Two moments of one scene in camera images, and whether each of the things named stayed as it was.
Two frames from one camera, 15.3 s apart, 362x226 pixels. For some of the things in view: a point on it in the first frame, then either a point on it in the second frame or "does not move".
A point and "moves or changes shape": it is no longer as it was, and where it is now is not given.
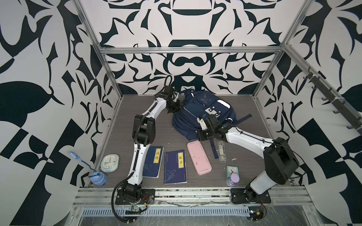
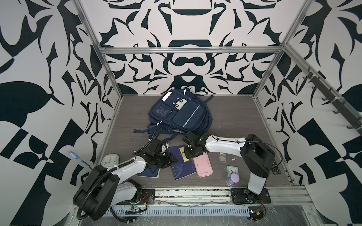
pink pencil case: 199,157 does not move
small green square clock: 230,169 does not move
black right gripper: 201,138 → 187,156
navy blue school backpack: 194,104 moves or changes shape
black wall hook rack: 318,84 does not move
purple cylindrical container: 234,178 does not move
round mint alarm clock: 110,163 does not move
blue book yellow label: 175,167 moves or changes shape
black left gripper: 178,108 → 169,160
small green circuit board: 256,213 does not move
